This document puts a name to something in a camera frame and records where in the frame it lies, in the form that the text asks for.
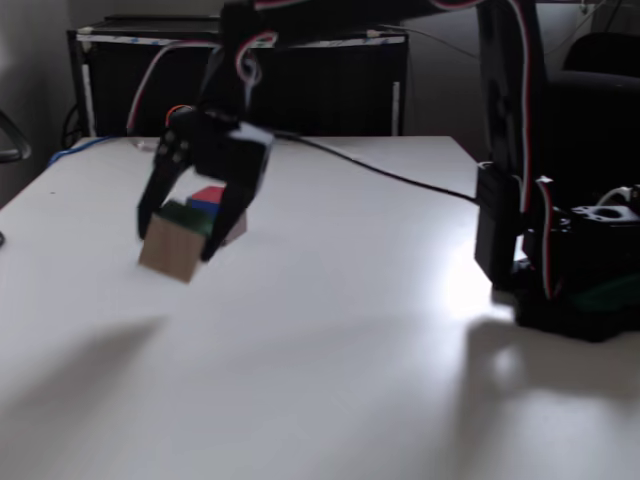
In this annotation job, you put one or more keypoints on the green top wooden cube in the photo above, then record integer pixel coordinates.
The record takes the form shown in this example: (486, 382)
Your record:
(170, 250)

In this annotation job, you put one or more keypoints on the red blue marker cube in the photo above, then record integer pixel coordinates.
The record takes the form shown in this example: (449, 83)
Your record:
(207, 195)

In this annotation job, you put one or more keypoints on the black shelf unit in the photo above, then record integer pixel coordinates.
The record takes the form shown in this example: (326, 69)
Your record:
(325, 90)

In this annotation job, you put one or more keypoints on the black office chair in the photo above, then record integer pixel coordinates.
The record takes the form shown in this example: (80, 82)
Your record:
(600, 65)

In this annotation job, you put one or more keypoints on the grey chair frame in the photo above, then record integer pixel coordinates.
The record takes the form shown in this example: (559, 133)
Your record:
(20, 142)

